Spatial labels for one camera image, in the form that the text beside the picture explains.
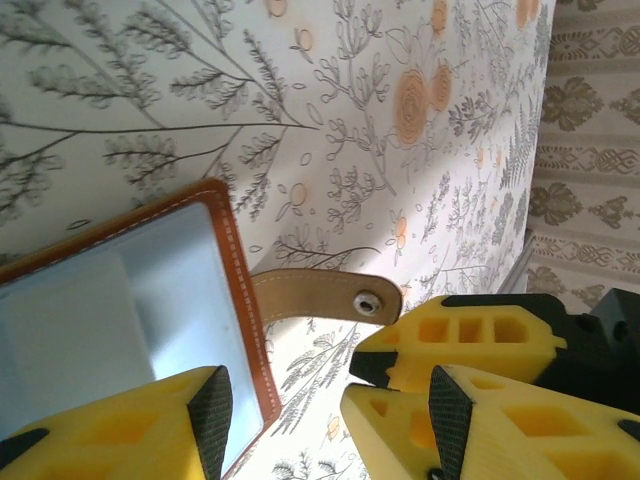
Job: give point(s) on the floral patterned table cover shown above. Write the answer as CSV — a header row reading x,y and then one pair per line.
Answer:
x,y
200,150

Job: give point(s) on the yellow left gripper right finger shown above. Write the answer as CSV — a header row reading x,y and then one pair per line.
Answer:
x,y
525,440

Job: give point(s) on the aluminium table side rail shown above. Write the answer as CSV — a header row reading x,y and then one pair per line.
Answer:
x,y
517,265

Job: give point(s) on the brown leather card holder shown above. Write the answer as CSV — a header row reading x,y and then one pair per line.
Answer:
x,y
75,325

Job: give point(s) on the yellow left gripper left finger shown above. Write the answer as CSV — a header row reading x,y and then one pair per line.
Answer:
x,y
100,440

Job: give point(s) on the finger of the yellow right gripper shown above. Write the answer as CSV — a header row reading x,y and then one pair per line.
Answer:
x,y
475,355
395,425

